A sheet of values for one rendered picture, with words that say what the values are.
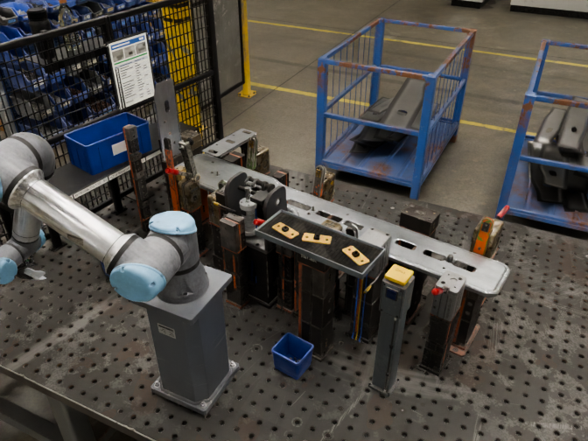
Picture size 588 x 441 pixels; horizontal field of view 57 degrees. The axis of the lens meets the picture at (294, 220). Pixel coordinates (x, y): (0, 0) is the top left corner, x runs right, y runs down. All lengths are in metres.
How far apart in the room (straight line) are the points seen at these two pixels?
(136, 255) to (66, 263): 1.12
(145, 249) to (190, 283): 0.20
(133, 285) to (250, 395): 0.63
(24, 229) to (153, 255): 0.52
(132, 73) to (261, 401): 1.52
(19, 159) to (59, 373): 0.81
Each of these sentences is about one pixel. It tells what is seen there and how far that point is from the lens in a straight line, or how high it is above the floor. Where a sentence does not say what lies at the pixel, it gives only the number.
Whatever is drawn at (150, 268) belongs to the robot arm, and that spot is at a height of 1.31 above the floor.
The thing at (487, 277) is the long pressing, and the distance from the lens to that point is 1.83.
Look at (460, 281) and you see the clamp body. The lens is 1.69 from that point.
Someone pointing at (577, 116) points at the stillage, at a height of 0.59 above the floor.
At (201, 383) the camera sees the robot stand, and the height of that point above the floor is 0.80.
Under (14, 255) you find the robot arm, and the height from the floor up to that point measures 1.13.
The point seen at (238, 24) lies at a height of 0.72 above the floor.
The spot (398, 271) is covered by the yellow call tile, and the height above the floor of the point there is 1.16.
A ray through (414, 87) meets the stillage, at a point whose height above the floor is 0.52.
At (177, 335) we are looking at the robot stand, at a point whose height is 1.00.
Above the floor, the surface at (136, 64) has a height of 1.32.
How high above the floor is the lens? 2.12
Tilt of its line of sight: 35 degrees down
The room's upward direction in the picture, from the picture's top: straight up
